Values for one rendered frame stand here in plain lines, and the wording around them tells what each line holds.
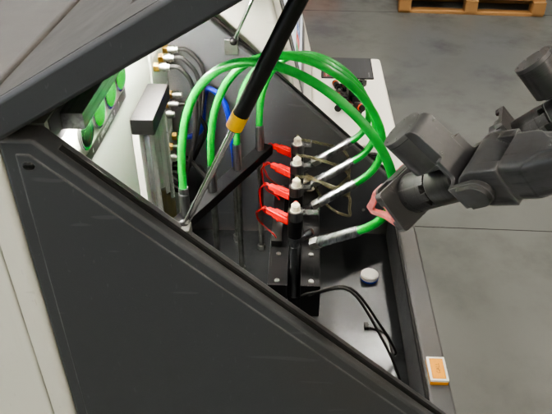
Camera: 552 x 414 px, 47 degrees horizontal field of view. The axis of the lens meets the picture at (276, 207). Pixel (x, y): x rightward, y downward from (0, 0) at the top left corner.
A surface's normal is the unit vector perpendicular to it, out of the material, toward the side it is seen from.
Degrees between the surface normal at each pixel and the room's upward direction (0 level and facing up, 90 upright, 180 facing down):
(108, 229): 90
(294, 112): 90
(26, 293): 90
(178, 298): 90
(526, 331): 0
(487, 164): 40
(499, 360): 0
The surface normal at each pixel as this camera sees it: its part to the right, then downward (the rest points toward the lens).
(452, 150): 0.40, -0.15
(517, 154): -0.64, -0.67
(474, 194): -0.56, 0.74
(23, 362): -0.04, 0.58
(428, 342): 0.00, -0.82
